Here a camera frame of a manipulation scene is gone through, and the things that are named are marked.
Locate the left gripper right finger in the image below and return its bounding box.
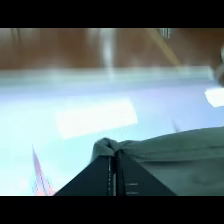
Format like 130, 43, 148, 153
116, 150, 178, 197

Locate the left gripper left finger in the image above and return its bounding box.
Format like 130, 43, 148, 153
54, 153, 117, 197

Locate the grey-green shirt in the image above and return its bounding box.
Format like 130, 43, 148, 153
90, 126, 224, 197

